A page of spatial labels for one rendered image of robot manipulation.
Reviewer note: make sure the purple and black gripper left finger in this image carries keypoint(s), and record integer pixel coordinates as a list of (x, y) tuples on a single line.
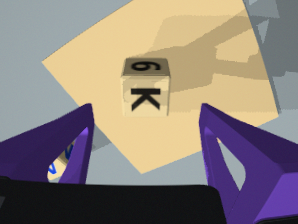
[(28, 156)]

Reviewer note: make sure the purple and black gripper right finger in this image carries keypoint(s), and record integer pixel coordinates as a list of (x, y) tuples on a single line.
[(270, 189)]

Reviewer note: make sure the tan mat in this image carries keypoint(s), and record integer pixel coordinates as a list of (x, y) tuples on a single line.
[(213, 57)]

